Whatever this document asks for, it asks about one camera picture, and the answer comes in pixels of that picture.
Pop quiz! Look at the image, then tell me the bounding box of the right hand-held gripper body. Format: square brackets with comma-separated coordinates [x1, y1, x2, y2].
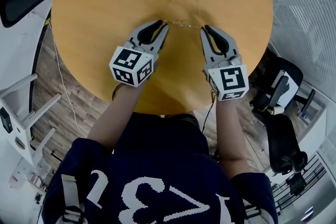
[203, 54, 250, 101]

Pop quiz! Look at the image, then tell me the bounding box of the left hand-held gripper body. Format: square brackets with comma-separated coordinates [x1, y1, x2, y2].
[109, 38, 161, 88]

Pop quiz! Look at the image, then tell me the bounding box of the person's right forearm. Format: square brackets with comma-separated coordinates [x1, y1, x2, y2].
[214, 93, 255, 179]

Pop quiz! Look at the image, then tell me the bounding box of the person's left forearm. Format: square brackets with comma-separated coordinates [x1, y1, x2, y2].
[88, 83, 145, 153]

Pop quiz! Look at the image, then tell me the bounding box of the black office chair holding paper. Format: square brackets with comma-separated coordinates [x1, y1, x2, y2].
[249, 56, 316, 121]

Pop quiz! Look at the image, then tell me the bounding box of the small white bottle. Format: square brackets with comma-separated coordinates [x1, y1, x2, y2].
[267, 105, 285, 115]

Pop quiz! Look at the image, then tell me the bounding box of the white paper with black mark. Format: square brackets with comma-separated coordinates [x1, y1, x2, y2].
[271, 69, 300, 111]

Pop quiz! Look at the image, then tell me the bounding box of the black mesh office chair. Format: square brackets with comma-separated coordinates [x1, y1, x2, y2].
[264, 112, 309, 176]

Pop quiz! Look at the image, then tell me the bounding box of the white desk with clutter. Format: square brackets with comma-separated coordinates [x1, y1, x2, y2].
[296, 81, 328, 152]

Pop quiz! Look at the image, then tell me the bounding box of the person's navy printed shirt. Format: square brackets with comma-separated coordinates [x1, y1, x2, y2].
[41, 112, 279, 224]

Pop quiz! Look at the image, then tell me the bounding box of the white desk with slanted legs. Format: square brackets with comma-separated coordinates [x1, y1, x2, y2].
[0, 72, 62, 166]

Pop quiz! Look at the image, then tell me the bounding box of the black metal rack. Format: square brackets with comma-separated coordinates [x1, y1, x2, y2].
[271, 154, 328, 216]

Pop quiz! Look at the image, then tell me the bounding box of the black box on desk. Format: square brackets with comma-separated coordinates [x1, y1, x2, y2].
[0, 106, 14, 135]

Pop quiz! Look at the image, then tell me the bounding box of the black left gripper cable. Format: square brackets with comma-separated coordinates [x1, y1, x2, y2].
[112, 82, 124, 102]

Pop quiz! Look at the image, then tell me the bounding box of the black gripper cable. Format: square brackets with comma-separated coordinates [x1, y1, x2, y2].
[201, 89, 218, 135]
[112, 82, 124, 102]

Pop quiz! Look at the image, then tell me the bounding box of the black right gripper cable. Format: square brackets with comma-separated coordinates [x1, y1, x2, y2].
[201, 89, 218, 135]

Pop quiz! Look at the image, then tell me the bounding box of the right grey shoulder strap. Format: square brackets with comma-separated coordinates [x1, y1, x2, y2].
[243, 198, 271, 224]

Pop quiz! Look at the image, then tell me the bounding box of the grey shoulder strap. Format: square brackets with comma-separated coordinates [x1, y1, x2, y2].
[243, 198, 271, 224]
[60, 174, 87, 224]

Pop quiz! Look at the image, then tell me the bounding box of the left grey shoulder strap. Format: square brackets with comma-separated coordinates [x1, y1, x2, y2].
[60, 174, 87, 224]

